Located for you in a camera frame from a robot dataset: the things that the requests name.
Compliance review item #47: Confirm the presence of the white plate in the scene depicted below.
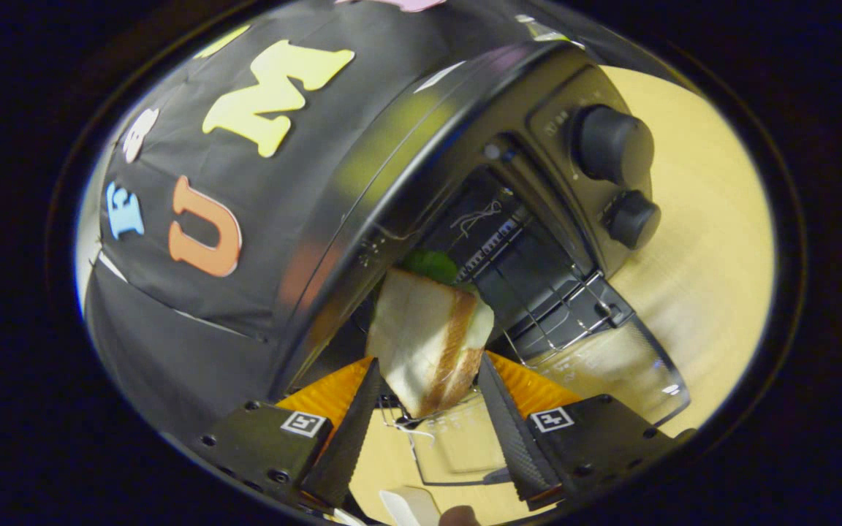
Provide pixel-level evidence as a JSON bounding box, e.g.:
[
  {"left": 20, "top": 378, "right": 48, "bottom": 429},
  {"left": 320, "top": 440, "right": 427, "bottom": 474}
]
[{"left": 379, "top": 486, "right": 442, "bottom": 526}]

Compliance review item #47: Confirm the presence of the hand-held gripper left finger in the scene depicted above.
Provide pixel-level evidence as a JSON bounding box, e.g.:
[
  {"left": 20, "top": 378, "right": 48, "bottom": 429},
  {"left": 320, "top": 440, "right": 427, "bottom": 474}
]
[{"left": 202, "top": 357, "right": 382, "bottom": 508}]

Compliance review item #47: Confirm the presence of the sandwich with lettuce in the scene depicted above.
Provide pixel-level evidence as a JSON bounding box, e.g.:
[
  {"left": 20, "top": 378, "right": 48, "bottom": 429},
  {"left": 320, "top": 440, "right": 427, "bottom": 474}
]
[{"left": 365, "top": 251, "right": 496, "bottom": 419}]

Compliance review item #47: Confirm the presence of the black toaster oven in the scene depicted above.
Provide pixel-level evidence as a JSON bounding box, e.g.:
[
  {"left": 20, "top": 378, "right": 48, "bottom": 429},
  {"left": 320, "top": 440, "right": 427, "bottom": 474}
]
[{"left": 268, "top": 40, "right": 692, "bottom": 487}]

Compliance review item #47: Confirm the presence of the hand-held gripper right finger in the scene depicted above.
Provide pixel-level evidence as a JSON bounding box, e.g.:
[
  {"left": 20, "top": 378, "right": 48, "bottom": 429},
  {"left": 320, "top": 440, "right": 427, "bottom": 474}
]
[{"left": 477, "top": 351, "right": 698, "bottom": 511}]

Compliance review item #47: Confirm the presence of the white string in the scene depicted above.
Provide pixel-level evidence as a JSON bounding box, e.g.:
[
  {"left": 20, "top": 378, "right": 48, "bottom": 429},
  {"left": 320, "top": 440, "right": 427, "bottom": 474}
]
[{"left": 390, "top": 418, "right": 436, "bottom": 441}]

